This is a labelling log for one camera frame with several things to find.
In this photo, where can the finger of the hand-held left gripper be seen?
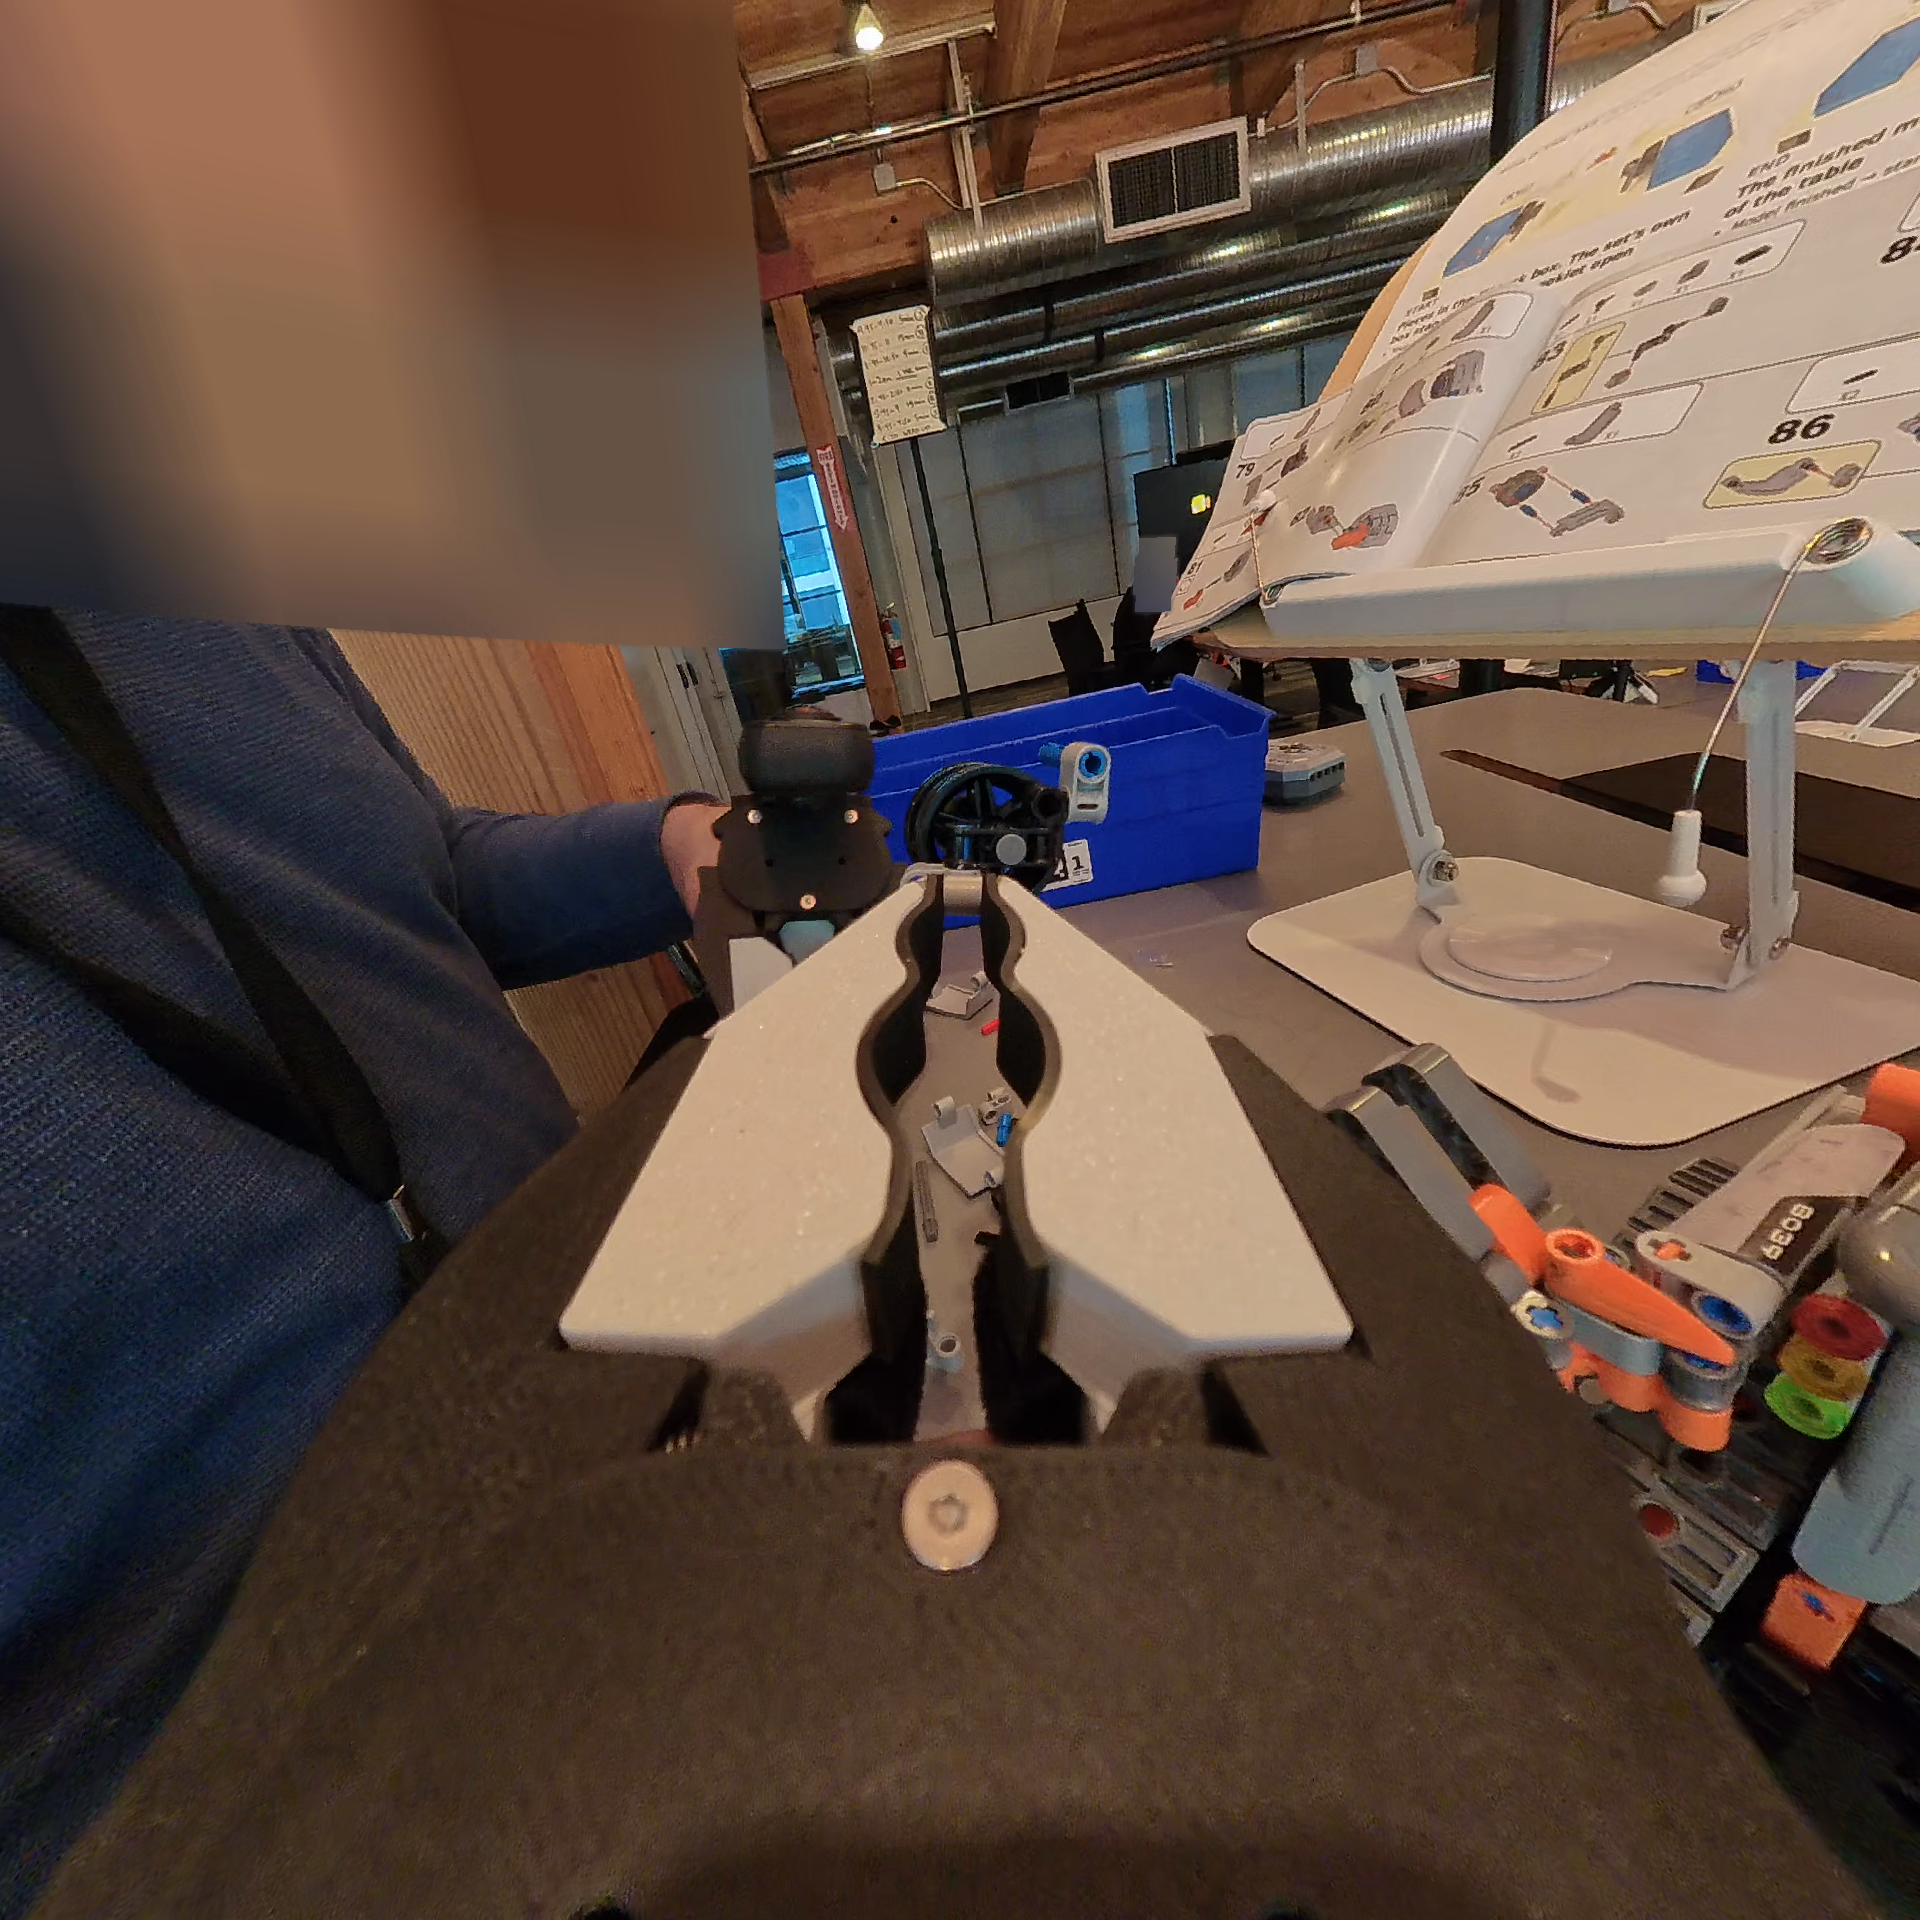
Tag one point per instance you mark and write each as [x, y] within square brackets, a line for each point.
[762, 973]

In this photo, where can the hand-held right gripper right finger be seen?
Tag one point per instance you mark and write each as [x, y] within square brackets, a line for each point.
[1184, 1201]

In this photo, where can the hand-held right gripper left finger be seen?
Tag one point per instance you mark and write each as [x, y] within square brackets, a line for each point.
[721, 1201]

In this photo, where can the black wheel brick assembly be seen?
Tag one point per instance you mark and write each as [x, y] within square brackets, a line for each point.
[960, 1148]

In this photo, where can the black toy wheel assembly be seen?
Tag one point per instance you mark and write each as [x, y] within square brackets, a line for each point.
[1085, 803]

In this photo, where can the person's left forearm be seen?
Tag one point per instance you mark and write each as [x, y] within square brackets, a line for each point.
[570, 884]

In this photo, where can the person's left hand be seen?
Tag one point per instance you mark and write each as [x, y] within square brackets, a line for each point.
[687, 856]

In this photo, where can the red fire extinguisher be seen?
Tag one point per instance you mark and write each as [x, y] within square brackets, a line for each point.
[896, 643]

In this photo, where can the small grey pin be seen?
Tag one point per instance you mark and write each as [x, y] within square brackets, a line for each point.
[945, 1348]

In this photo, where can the blue storage bin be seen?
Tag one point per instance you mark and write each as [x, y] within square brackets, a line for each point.
[1171, 779]

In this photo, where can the tracked toy robot vehicle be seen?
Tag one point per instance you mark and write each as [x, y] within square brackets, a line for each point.
[1589, 1276]

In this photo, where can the white book stand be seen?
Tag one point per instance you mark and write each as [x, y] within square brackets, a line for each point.
[1576, 1049]

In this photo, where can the grey blue motor hub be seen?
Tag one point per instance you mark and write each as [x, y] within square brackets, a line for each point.
[1306, 772]

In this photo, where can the black screen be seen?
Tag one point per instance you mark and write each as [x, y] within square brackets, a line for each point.
[1238, 539]

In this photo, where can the open instruction booklet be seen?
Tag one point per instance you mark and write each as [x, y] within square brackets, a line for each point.
[1424, 450]

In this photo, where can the white air vent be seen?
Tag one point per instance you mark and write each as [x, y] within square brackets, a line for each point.
[1174, 180]

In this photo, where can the ceiling lamp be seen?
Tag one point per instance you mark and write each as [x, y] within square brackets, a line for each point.
[870, 27]

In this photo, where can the printed instruction sheet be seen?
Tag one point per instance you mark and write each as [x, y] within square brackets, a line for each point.
[1723, 180]

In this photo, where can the small grey bracket piece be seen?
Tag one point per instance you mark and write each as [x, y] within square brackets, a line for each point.
[960, 997]

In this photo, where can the paper list on post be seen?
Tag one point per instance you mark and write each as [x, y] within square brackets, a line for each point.
[902, 376]

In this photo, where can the silver ventilation duct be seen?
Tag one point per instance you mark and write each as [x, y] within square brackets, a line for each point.
[1021, 240]

